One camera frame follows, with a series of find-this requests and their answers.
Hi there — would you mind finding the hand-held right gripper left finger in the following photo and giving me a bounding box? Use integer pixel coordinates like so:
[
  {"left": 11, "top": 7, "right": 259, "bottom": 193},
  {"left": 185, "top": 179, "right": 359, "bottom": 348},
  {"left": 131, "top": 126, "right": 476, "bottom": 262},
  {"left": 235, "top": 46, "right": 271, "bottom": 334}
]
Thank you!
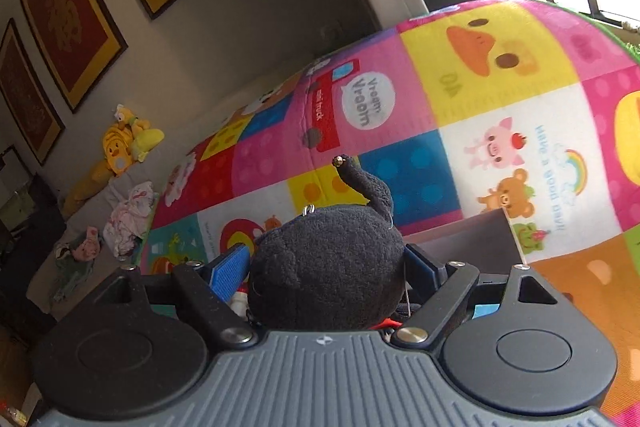
[{"left": 97, "top": 244, "right": 261, "bottom": 350}]

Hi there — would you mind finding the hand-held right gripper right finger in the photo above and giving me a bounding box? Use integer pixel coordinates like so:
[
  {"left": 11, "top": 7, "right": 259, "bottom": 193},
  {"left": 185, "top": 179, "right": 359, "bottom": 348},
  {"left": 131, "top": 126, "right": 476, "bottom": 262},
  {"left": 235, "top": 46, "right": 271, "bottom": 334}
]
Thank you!
[{"left": 390, "top": 243, "right": 571, "bottom": 348}]

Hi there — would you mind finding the pink cardboard box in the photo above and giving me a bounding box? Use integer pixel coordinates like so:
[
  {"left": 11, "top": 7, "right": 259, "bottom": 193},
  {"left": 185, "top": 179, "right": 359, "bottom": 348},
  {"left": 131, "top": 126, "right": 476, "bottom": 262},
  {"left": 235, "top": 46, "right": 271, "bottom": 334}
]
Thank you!
[{"left": 404, "top": 209, "right": 532, "bottom": 270}]

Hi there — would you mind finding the black plush toy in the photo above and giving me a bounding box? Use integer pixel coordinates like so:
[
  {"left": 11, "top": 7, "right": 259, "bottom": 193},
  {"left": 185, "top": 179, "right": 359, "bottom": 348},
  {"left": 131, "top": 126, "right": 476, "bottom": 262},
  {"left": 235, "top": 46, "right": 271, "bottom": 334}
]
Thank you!
[{"left": 247, "top": 154, "right": 407, "bottom": 334}]

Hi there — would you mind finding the white pink crumpled cloth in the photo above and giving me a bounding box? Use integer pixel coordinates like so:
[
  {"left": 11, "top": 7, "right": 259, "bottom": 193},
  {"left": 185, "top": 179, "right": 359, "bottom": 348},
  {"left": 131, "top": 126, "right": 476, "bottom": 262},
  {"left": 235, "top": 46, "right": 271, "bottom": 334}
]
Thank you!
[{"left": 102, "top": 180, "right": 161, "bottom": 259}]

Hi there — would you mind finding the small pink pig toy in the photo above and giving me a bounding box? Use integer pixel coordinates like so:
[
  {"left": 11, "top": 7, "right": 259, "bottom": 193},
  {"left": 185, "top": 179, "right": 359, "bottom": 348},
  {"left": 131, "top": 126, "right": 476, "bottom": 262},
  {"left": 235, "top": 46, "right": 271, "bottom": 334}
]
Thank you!
[{"left": 69, "top": 226, "right": 104, "bottom": 265}]

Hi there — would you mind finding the grey sofa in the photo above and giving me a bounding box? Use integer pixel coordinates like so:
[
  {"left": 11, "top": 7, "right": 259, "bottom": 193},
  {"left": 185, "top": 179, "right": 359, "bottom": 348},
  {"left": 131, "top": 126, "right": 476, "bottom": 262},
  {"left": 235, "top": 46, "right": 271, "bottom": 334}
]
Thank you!
[{"left": 24, "top": 157, "right": 162, "bottom": 320}]

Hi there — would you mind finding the long yellow plush toy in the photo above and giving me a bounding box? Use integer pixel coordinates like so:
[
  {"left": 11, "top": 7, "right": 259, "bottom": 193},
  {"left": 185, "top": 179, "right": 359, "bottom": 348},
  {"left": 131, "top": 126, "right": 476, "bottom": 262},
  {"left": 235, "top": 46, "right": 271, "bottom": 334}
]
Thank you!
[{"left": 62, "top": 157, "right": 117, "bottom": 219}]

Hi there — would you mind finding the colourful printed blanket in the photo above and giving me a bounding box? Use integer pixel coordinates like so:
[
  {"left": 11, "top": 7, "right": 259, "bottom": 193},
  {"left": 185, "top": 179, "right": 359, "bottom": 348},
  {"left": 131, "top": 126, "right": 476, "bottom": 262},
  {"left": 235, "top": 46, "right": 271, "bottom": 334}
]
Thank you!
[{"left": 139, "top": 0, "right": 640, "bottom": 427}]

